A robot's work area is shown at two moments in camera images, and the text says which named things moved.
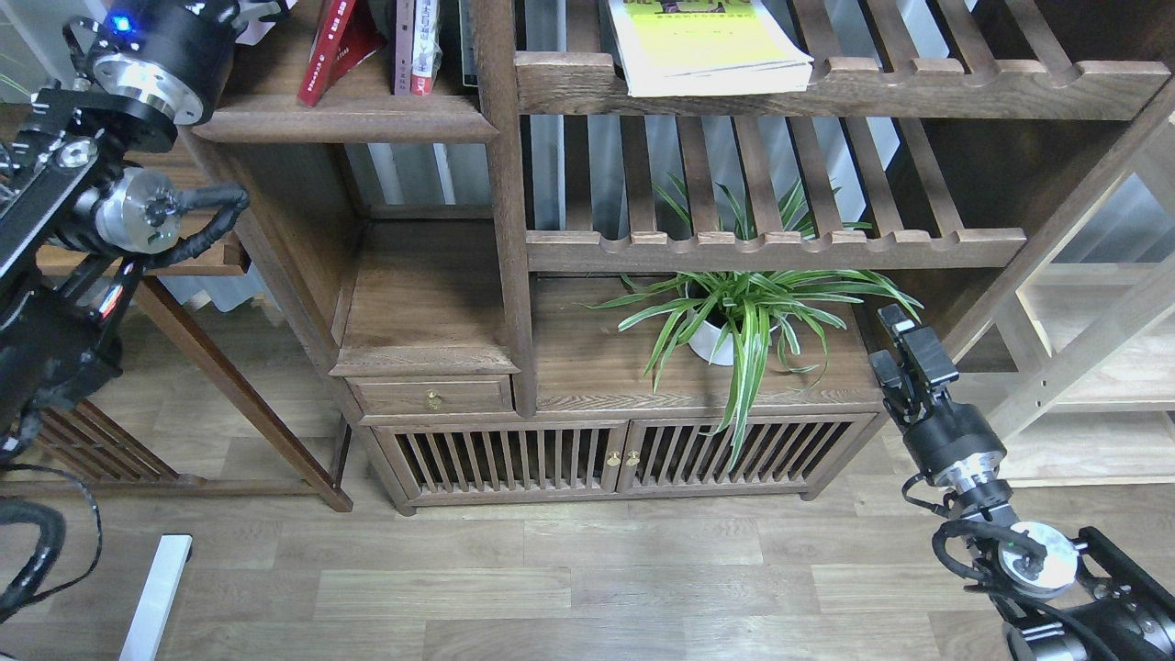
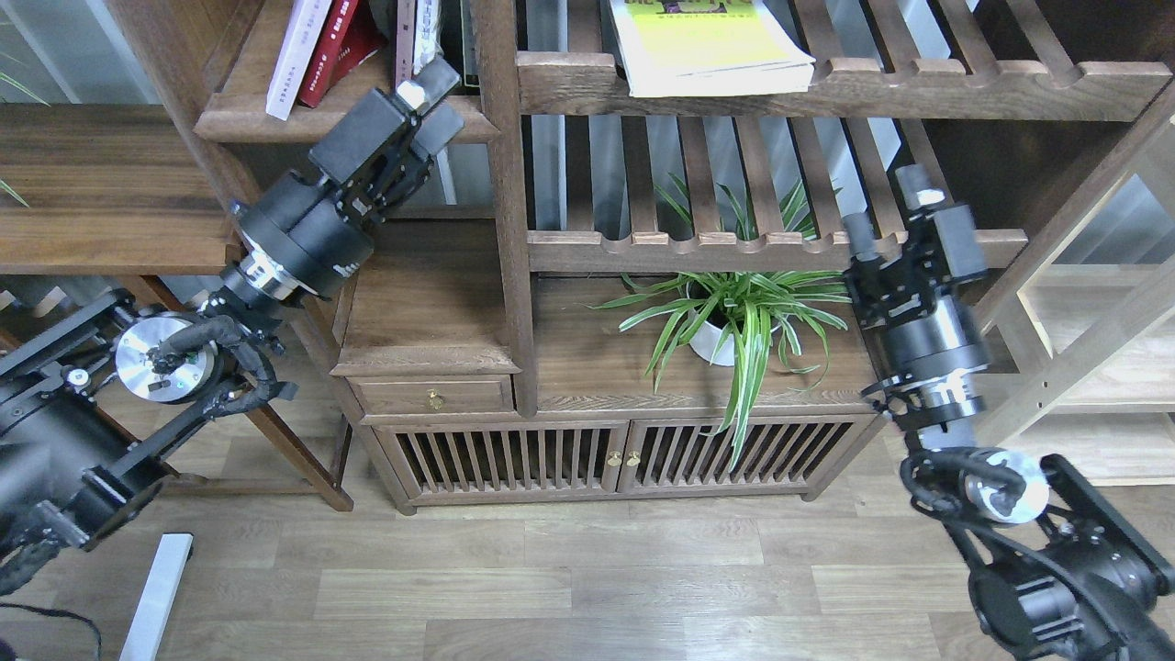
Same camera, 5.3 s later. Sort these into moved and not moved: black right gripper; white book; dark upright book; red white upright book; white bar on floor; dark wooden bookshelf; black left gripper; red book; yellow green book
Moved: black right gripper; black left gripper; white book
Not moved: dark upright book; dark wooden bookshelf; yellow green book; red white upright book; white bar on floor; red book
